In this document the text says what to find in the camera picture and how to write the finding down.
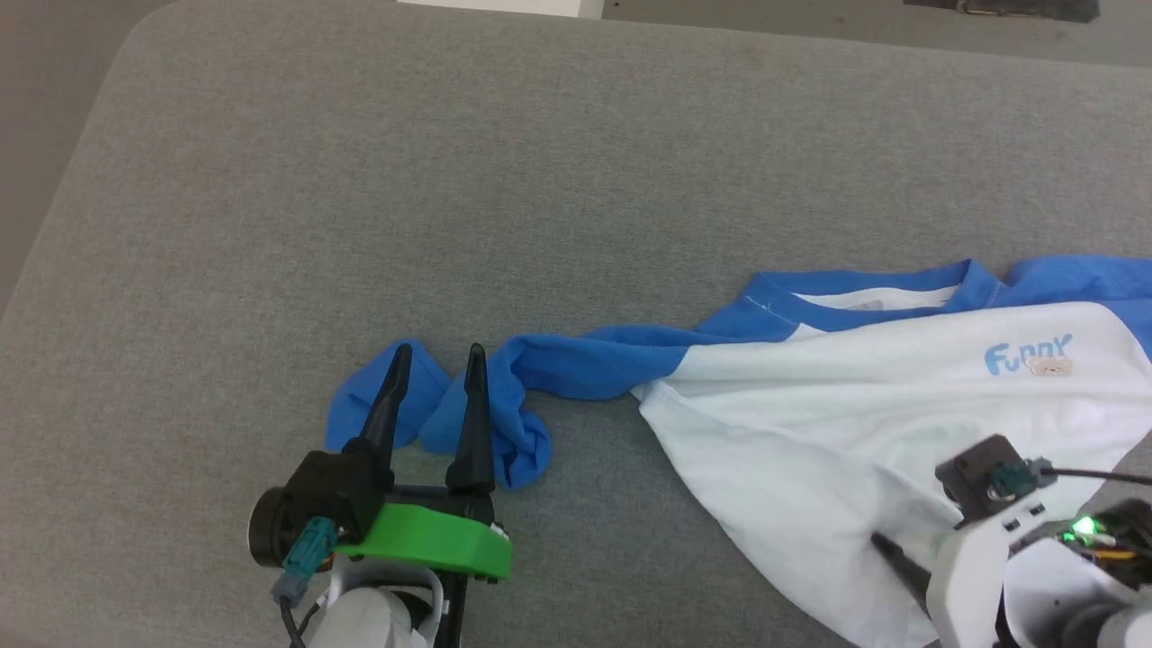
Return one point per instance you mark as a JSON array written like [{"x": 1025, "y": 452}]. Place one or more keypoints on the white box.
[{"x": 504, "y": 6}]

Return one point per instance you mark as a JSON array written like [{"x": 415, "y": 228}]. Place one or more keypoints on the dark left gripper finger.
[
  {"x": 475, "y": 432},
  {"x": 389, "y": 405}
]

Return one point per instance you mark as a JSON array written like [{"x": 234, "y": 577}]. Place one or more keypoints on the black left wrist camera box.
[{"x": 337, "y": 486}]

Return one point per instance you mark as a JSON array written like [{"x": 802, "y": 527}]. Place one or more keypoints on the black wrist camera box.
[
  {"x": 972, "y": 472},
  {"x": 337, "y": 486}
]

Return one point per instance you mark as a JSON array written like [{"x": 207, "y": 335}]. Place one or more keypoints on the white and blue t-shirt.
[{"x": 810, "y": 423}]

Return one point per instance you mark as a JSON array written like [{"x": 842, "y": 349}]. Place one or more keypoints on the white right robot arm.
[{"x": 1071, "y": 594}]

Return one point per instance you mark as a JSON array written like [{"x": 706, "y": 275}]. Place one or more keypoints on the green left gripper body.
[{"x": 432, "y": 535}]

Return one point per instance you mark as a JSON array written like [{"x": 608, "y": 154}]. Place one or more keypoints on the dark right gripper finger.
[{"x": 904, "y": 562}]

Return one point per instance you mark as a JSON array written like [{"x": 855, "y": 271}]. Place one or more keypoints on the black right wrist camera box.
[{"x": 972, "y": 472}]

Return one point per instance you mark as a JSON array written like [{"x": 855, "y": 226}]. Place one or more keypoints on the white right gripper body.
[{"x": 967, "y": 576}]

